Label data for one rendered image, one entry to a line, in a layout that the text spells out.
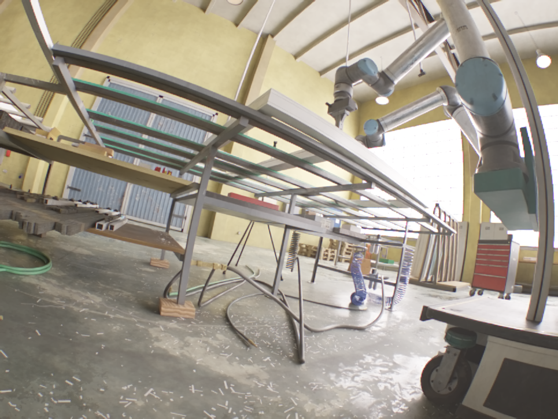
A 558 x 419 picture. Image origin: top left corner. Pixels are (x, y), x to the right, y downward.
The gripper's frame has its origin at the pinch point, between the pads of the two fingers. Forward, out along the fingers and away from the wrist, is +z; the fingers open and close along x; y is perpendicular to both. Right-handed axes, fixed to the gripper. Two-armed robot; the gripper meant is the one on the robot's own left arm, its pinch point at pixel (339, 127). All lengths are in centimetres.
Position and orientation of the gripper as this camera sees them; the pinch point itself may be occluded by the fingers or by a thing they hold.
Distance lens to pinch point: 104.7
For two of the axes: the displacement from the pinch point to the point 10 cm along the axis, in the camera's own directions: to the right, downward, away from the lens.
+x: 5.6, 0.1, -8.3
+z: -2.0, 9.7, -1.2
